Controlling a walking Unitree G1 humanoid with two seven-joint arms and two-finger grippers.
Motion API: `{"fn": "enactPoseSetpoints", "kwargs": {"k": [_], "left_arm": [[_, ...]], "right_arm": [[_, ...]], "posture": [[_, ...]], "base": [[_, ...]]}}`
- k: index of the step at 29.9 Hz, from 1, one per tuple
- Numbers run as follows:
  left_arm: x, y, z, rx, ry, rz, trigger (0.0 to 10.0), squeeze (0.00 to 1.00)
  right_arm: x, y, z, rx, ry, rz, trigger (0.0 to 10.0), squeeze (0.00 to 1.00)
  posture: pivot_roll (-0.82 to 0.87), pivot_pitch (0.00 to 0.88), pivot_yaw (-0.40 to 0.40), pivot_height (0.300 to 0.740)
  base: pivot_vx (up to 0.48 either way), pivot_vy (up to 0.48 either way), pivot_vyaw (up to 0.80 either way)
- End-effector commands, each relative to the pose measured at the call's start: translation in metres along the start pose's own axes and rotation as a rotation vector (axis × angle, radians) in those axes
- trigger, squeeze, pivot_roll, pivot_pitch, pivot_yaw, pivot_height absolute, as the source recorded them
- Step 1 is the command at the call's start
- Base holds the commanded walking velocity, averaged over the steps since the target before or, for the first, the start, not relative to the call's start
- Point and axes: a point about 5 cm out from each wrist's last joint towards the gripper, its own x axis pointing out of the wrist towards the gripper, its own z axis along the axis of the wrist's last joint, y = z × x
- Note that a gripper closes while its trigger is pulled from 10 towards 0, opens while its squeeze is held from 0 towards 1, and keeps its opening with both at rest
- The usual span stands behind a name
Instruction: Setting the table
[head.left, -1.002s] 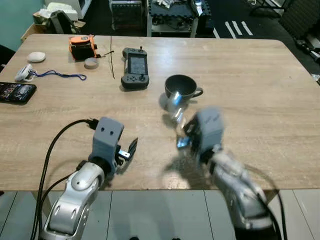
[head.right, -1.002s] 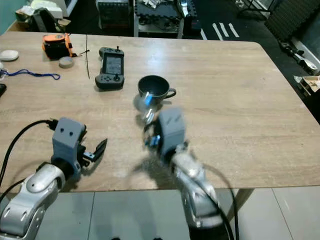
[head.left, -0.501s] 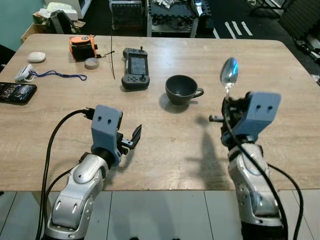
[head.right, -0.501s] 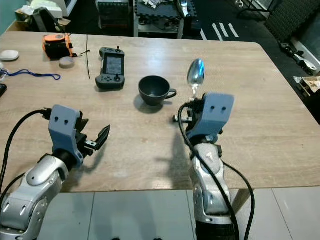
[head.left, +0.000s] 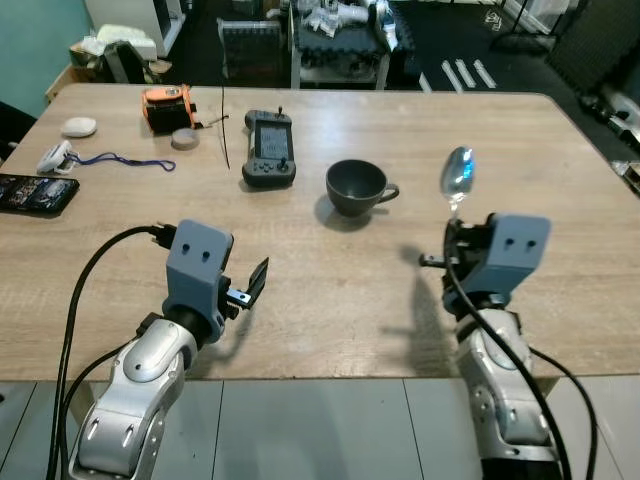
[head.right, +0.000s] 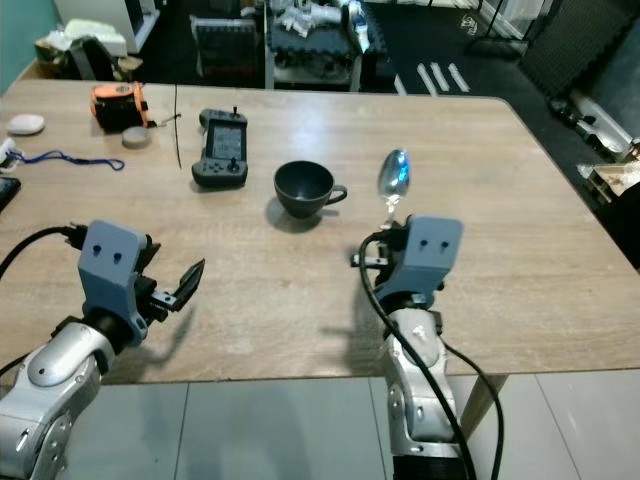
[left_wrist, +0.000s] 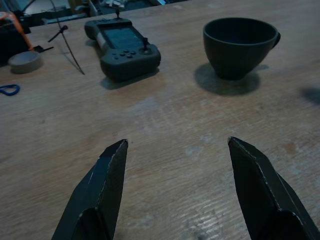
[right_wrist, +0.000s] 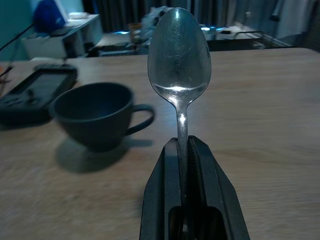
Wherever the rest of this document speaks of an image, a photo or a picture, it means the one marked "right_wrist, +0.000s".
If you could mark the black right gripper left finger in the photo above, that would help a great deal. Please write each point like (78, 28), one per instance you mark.
(160, 190)

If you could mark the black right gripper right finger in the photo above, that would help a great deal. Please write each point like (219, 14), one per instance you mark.
(212, 190)

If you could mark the silver metal spoon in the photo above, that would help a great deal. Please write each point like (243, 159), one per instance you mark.
(179, 60)

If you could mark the black metal cart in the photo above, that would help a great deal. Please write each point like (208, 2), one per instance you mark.
(247, 40)

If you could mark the black handheld controller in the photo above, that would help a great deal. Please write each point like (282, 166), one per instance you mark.
(35, 92)

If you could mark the dark curtain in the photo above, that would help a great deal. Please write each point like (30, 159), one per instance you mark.
(120, 13)

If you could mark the white shelf unit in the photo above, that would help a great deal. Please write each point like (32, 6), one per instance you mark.
(62, 37)

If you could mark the blue cap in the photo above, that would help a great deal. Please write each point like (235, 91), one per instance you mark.
(48, 15)

